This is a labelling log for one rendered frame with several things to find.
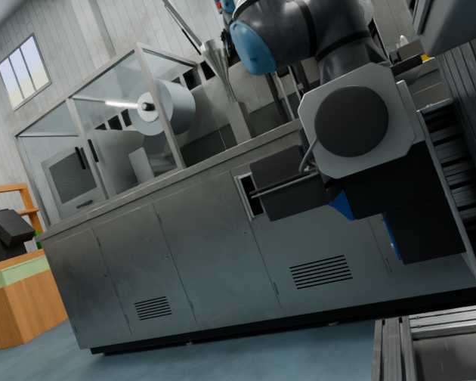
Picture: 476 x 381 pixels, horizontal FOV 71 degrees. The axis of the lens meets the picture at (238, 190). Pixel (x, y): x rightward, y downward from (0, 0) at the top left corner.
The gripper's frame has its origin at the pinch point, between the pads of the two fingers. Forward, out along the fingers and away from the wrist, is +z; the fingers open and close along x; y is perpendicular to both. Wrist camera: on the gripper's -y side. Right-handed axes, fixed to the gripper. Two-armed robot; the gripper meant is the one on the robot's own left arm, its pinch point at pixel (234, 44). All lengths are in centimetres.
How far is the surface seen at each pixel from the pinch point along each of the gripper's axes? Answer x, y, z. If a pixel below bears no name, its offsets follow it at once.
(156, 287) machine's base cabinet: -65, 96, 56
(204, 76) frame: -16, -23, 90
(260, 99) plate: 15, 3, 76
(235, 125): -4, 19, 57
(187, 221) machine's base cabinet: -38, 63, 40
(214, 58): -8, -19, 54
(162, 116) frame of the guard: -39, 9, 41
